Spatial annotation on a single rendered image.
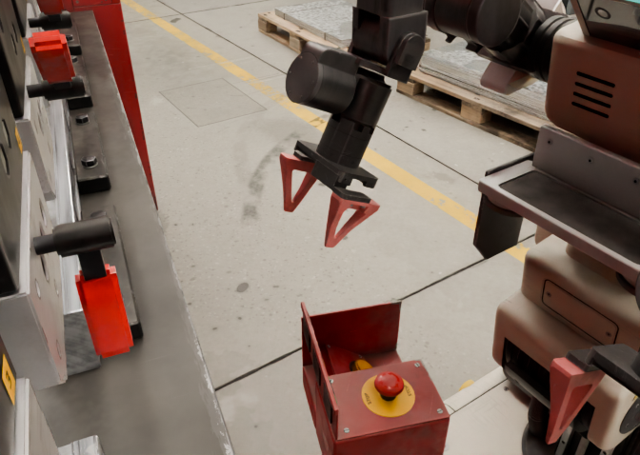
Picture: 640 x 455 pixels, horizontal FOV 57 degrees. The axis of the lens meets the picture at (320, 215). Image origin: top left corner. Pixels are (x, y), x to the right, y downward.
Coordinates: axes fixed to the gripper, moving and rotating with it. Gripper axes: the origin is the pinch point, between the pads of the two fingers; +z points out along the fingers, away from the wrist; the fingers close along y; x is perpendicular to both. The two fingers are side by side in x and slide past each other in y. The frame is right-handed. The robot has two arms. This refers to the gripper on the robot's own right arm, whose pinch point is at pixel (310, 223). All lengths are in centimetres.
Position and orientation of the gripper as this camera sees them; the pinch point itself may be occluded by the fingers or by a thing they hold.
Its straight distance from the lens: 76.4
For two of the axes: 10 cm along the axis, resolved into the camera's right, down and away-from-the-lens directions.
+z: -3.8, 8.8, 2.8
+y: 5.6, 4.6, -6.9
